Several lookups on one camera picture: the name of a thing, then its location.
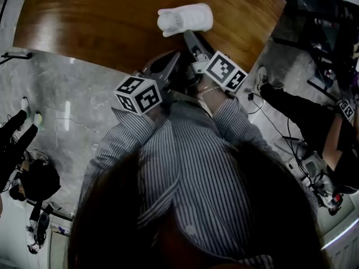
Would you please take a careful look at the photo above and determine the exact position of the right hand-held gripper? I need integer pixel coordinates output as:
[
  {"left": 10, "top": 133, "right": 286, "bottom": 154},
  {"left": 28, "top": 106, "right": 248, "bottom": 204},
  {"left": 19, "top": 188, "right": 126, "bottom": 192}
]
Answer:
[{"left": 183, "top": 29, "right": 249, "bottom": 92}]

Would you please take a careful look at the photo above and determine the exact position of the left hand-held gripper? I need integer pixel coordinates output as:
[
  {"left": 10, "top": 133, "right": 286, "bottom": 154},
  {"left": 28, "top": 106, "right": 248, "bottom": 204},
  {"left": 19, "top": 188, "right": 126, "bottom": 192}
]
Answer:
[{"left": 114, "top": 51, "right": 181, "bottom": 116}]

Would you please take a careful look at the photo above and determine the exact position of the white plastic object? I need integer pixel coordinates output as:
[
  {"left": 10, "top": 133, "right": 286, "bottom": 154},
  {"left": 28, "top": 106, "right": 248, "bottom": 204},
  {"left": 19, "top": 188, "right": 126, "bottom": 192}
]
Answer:
[{"left": 157, "top": 3, "right": 213, "bottom": 38}]

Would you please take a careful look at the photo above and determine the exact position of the person's right forearm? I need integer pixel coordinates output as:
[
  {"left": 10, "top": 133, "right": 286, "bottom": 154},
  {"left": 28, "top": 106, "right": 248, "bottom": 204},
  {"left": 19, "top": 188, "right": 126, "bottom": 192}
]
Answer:
[{"left": 195, "top": 77, "right": 271, "bottom": 154}]

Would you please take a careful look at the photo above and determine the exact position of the person's left forearm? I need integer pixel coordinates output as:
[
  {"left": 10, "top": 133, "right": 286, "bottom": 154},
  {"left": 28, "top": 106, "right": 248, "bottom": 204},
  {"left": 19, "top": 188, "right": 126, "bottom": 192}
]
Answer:
[{"left": 89, "top": 106, "right": 171, "bottom": 176}]

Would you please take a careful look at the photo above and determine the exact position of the wooden table with metal legs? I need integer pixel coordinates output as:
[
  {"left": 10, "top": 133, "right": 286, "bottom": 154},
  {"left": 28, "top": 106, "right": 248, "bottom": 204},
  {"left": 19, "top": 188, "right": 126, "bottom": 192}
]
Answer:
[{"left": 13, "top": 0, "right": 287, "bottom": 77}]

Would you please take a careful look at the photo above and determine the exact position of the person's striped shirt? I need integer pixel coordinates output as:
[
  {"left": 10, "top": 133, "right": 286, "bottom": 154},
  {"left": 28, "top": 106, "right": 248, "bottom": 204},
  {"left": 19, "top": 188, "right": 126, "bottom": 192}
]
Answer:
[{"left": 78, "top": 99, "right": 317, "bottom": 269}]

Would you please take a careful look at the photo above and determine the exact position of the black desk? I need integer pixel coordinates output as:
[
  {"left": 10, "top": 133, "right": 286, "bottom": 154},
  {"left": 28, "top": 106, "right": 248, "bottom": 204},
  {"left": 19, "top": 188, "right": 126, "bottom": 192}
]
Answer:
[{"left": 272, "top": 0, "right": 359, "bottom": 96}]

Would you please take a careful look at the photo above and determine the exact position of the thin bracelet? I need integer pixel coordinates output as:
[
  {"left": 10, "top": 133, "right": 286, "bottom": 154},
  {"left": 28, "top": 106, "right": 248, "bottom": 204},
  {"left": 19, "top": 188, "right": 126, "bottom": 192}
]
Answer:
[{"left": 199, "top": 85, "right": 223, "bottom": 97}]

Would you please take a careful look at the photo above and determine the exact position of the black floor cable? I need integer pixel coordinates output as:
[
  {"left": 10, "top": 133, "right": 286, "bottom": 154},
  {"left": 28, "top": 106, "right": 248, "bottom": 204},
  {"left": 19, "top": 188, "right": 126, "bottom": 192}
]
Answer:
[{"left": 247, "top": 92, "right": 301, "bottom": 142}]

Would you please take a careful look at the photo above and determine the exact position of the white floor cable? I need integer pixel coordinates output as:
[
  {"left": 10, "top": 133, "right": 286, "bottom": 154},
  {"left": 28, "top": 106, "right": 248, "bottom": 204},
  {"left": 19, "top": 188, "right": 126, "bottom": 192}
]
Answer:
[{"left": 52, "top": 117, "right": 102, "bottom": 152}]

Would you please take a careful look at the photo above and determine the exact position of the black metal rack frame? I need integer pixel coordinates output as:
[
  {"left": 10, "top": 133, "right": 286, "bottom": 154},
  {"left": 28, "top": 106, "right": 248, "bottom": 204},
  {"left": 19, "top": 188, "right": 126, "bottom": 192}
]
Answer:
[{"left": 0, "top": 51, "right": 34, "bottom": 66}]

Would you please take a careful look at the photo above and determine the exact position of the grey floor device with cables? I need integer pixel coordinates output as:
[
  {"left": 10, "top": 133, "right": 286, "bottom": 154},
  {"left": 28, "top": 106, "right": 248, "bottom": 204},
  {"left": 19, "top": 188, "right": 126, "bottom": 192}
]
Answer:
[{"left": 301, "top": 151, "right": 344, "bottom": 216}]

